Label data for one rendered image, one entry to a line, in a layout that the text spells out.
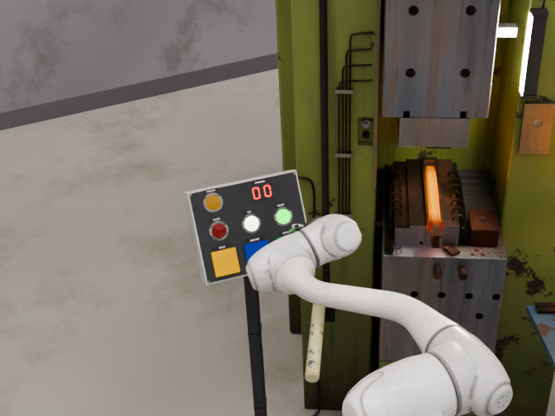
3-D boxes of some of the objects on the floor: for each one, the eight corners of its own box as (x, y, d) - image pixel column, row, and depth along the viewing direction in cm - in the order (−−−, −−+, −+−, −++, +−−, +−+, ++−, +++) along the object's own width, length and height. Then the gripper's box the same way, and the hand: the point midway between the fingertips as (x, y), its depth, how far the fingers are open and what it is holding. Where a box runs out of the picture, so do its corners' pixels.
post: (268, 456, 310) (251, 215, 252) (258, 456, 311) (238, 215, 252) (269, 447, 314) (253, 208, 255) (258, 446, 314) (239, 208, 256)
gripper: (299, 252, 216) (276, 247, 239) (346, 241, 219) (318, 237, 242) (293, 224, 215) (271, 221, 238) (340, 213, 218) (313, 211, 241)
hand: (298, 229), depth 237 cm, fingers closed
